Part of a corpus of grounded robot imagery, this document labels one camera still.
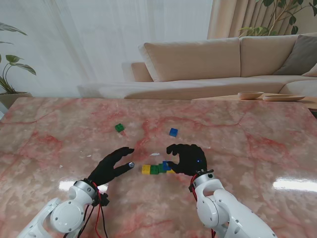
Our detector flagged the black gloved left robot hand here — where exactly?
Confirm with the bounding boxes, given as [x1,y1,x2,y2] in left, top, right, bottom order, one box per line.
[86,147,136,186]

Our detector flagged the beige fabric sofa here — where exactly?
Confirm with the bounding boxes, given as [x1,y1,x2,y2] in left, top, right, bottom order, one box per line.
[122,33,317,100]

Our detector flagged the large-leaf green houseplant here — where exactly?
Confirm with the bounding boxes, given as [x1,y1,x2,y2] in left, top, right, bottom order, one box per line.
[0,22,37,94]

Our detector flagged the white sheer curtain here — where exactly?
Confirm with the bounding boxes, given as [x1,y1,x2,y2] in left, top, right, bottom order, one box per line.
[0,0,213,97]

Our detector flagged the tall leafy branch plant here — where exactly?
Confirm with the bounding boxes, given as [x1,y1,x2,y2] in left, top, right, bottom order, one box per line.
[239,0,317,38]

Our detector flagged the grey sofa cushion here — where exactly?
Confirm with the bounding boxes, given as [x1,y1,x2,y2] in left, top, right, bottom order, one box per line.
[273,34,317,76]

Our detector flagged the beige drape curtain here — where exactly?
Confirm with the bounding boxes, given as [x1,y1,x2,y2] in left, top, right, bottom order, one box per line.
[207,0,317,40]

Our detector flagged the left wrist red black cables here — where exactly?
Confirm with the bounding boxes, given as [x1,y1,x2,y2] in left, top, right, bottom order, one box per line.
[64,182,109,238]

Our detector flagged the beige plant pot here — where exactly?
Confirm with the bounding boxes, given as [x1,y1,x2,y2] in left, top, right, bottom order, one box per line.
[0,92,33,110]

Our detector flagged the beige sofa cushion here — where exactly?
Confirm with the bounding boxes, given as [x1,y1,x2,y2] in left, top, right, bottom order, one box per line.
[301,63,317,77]

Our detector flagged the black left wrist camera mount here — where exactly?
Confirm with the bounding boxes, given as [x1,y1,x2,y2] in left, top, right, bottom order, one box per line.
[95,192,111,206]

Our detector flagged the wrist red black cables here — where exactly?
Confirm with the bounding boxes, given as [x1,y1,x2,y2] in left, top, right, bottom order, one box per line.
[188,175,220,238]
[64,182,109,238]

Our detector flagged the round wooden bowl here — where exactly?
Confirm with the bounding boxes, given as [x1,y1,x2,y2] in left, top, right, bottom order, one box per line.
[237,91,264,100]

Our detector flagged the right wrist red black cables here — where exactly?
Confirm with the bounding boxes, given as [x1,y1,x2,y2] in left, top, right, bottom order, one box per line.
[188,175,220,238]

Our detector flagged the flat wooden plate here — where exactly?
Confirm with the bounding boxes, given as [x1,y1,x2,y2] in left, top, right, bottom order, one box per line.
[262,94,306,102]

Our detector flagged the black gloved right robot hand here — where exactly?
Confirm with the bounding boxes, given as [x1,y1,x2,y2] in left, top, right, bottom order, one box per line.
[166,143,208,177]

